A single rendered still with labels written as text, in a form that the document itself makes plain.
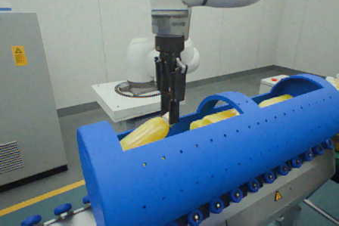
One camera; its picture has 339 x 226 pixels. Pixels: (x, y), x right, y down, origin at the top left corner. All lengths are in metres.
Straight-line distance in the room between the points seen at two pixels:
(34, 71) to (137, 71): 1.06
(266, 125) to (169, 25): 0.37
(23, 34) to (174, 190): 1.71
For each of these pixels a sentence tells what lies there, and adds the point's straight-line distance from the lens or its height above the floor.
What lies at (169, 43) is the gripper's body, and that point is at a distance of 0.55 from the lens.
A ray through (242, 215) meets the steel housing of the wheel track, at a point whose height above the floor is 0.89.
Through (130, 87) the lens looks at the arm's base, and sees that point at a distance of 1.21.
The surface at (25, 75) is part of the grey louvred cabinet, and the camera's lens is 2.04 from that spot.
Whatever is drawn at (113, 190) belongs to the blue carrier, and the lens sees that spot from 0.46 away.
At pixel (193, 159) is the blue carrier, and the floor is 1.17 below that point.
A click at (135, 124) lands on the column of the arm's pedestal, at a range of 1.18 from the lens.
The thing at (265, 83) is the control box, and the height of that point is 1.09.
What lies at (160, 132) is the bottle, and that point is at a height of 1.17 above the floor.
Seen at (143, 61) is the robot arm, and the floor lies 1.22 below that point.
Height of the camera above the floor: 1.48
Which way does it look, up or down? 22 degrees down
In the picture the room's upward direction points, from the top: straight up
